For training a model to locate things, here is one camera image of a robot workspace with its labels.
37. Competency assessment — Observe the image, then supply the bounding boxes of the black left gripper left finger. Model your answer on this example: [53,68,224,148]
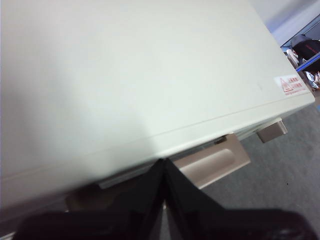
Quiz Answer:
[13,158,166,240]

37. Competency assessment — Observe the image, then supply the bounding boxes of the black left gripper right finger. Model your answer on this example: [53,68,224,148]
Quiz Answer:
[163,157,320,240]

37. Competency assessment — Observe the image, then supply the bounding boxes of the oven door with beige handle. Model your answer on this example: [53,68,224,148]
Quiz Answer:
[65,124,263,213]

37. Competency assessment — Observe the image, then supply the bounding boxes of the beige oven knob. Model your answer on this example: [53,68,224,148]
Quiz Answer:
[256,119,289,144]

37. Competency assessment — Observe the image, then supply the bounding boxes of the cream Toshiba toaster oven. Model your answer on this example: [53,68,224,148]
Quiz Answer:
[0,0,316,237]

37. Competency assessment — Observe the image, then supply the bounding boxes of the red heat warning sticker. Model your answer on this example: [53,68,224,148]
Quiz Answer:
[273,74,309,97]

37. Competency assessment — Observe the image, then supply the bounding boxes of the blue metal shelf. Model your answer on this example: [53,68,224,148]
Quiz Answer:
[279,13,320,75]

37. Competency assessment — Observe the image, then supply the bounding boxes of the black bag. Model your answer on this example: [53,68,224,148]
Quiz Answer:
[291,34,320,62]

